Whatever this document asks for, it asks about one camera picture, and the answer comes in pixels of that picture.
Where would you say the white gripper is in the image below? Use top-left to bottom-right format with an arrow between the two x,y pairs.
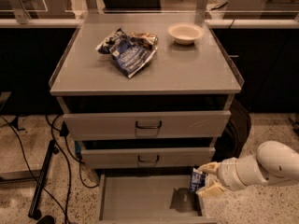
196,158 -> 246,198

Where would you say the blue rxbar blueberry bar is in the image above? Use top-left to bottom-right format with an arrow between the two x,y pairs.
189,168 -> 206,192

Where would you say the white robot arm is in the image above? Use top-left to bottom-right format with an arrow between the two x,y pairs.
196,141 -> 299,198

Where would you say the grey top drawer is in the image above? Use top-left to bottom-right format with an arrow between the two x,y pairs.
64,111 -> 231,141

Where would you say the grey drawer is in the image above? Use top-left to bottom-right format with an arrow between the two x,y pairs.
81,147 -> 215,169
95,175 -> 217,224
64,111 -> 231,141

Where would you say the grey bottom drawer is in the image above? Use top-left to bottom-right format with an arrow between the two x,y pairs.
95,175 -> 217,224

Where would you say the grey metal drawer cabinet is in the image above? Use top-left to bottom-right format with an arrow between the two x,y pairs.
49,12 -> 245,224

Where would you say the grey middle drawer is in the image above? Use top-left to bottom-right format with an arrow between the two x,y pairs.
81,147 -> 215,169

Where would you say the black backpack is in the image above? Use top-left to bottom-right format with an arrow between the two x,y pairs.
212,100 -> 251,162

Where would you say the white ceramic bowl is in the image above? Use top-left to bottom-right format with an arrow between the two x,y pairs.
167,22 -> 204,46

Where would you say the blue crumpled chip bag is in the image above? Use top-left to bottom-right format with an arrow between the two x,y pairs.
95,28 -> 158,78

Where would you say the black stand leg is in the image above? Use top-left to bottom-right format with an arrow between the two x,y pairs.
28,140 -> 55,220

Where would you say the dark storage bin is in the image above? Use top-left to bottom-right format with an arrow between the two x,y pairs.
103,0 -> 161,10

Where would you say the black floor cable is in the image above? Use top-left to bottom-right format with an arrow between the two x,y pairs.
0,114 -> 100,224

